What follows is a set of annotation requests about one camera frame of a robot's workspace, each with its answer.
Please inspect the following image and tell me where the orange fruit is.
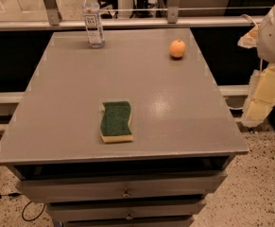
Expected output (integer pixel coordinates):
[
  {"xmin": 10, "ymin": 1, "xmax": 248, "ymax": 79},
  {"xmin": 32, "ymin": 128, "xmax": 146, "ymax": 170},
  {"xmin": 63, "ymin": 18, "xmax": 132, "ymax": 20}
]
[{"xmin": 169, "ymin": 40, "xmax": 186, "ymax": 59}]

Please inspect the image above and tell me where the bottom grey drawer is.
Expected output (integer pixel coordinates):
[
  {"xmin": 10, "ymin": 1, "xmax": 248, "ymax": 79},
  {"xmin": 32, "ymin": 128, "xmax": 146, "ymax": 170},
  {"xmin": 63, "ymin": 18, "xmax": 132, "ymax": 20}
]
[{"xmin": 64, "ymin": 216, "xmax": 194, "ymax": 227}]

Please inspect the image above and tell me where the black cable on floor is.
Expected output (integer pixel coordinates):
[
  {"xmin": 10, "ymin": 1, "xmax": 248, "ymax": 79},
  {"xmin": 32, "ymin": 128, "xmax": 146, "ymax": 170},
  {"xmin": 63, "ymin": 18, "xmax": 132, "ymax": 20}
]
[{"xmin": 0, "ymin": 132, "xmax": 46, "ymax": 222}]

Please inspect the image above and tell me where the clear plastic water bottle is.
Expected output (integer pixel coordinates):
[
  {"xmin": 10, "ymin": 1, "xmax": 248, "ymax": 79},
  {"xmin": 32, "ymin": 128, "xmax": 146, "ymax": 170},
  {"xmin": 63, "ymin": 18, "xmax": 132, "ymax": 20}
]
[{"xmin": 83, "ymin": 0, "xmax": 105, "ymax": 48}]

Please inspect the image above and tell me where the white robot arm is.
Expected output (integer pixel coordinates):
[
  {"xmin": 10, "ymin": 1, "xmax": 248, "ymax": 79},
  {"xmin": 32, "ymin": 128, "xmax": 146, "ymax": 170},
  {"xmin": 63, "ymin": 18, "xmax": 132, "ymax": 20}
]
[{"xmin": 237, "ymin": 5, "xmax": 275, "ymax": 128}]

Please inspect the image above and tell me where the top grey drawer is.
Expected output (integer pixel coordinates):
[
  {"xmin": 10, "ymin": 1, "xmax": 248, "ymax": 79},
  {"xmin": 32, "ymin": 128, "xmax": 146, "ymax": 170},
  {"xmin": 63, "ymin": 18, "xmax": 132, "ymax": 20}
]
[{"xmin": 16, "ymin": 170, "xmax": 227, "ymax": 203}]

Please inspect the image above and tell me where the metal bracket post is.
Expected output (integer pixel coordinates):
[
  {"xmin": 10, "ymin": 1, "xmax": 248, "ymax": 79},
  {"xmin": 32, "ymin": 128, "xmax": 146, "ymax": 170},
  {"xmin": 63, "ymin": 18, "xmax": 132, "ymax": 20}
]
[
  {"xmin": 166, "ymin": 0, "xmax": 180, "ymax": 24},
  {"xmin": 43, "ymin": 0, "xmax": 61, "ymax": 26}
]

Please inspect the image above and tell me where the left metal bracket post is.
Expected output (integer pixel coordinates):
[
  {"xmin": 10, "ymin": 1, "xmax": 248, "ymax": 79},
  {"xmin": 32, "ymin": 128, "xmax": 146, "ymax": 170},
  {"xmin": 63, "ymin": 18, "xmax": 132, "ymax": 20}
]
[{"xmin": 43, "ymin": 0, "xmax": 61, "ymax": 26}]

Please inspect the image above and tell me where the grey metal railing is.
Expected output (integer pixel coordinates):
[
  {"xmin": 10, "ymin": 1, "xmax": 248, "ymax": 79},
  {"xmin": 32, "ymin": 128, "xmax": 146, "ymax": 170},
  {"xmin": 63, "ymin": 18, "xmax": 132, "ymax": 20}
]
[{"xmin": 0, "ymin": 15, "xmax": 264, "ymax": 31}]

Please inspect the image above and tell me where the grey drawer cabinet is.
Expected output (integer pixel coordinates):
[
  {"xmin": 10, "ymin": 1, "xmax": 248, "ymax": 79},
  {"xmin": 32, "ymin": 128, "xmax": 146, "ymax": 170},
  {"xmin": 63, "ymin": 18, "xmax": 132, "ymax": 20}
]
[{"xmin": 0, "ymin": 28, "xmax": 248, "ymax": 227}]

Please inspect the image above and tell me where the right metal bracket post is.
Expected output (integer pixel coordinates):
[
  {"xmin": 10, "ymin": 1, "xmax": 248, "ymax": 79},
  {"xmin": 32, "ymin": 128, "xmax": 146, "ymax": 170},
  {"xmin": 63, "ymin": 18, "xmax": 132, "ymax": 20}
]
[{"xmin": 166, "ymin": 0, "xmax": 180, "ymax": 24}]

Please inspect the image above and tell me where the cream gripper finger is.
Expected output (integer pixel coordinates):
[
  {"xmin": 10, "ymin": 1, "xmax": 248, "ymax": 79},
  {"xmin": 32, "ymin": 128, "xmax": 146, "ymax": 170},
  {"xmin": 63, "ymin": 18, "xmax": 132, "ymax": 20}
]
[
  {"xmin": 237, "ymin": 25, "xmax": 260, "ymax": 48},
  {"xmin": 241, "ymin": 63, "xmax": 275, "ymax": 128}
]

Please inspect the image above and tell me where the green and yellow sponge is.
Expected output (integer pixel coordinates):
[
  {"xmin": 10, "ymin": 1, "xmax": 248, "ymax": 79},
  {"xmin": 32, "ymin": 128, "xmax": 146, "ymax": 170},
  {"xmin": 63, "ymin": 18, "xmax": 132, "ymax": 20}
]
[{"xmin": 100, "ymin": 101, "xmax": 133, "ymax": 144}]

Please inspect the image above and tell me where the grey drawer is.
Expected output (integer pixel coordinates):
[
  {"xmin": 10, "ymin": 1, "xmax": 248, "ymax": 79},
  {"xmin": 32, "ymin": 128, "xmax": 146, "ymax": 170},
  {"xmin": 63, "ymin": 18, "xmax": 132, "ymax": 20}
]
[
  {"xmin": 46, "ymin": 200, "xmax": 206, "ymax": 221},
  {"xmin": 64, "ymin": 216, "xmax": 194, "ymax": 227},
  {"xmin": 16, "ymin": 170, "xmax": 227, "ymax": 203}
]

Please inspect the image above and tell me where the middle grey drawer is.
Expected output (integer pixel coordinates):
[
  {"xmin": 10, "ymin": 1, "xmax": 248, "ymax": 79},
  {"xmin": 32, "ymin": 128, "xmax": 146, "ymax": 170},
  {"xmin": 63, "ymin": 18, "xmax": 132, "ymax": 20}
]
[{"xmin": 46, "ymin": 200, "xmax": 206, "ymax": 221}]

